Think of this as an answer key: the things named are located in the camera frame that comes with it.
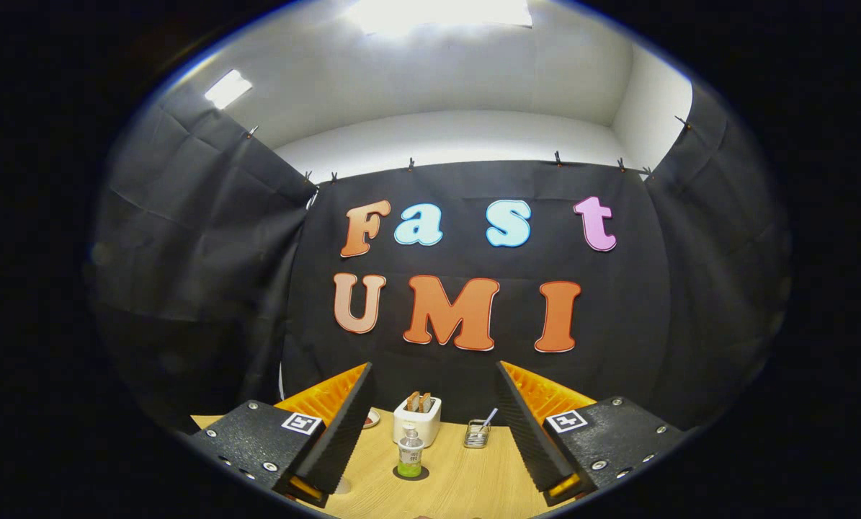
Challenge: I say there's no black backdrop cloth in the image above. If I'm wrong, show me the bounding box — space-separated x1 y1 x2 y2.
84 79 795 433

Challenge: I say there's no white toaster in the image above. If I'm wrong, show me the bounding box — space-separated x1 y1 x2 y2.
393 396 443 448

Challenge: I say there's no wooden table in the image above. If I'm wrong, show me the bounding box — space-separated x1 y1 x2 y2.
191 412 568 519

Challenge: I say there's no large ceiling light panel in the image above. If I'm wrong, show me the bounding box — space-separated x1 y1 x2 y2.
347 0 533 33

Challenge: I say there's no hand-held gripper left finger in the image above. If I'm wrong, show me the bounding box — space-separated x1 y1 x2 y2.
185 363 375 507

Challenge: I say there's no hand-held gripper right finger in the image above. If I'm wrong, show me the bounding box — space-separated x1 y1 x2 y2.
496 360 690 507

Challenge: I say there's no clear juice bottle white label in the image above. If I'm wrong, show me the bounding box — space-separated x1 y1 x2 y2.
397 425 425 479

